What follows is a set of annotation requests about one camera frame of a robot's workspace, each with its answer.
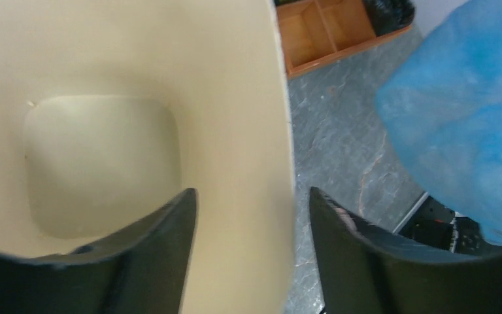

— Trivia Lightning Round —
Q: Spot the black bag roll bottom right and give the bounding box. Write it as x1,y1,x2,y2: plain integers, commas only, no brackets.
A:
363,0,416,37

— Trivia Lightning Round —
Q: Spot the orange compartment tray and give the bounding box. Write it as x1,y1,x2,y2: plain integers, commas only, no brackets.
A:
275,0,413,79

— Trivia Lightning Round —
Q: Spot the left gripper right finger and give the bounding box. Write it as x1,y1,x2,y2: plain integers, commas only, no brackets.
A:
309,187,502,313

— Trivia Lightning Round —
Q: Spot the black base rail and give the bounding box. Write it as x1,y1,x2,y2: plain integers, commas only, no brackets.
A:
393,193,502,256

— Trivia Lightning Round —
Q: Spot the blue plastic trash bag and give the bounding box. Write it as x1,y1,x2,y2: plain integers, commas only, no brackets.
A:
375,1,502,246

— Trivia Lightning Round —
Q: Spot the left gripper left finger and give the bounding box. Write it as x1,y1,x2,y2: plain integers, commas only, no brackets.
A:
0,188,197,313

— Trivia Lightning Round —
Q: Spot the beige trash bin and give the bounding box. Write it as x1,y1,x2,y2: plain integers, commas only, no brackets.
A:
0,1,295,313

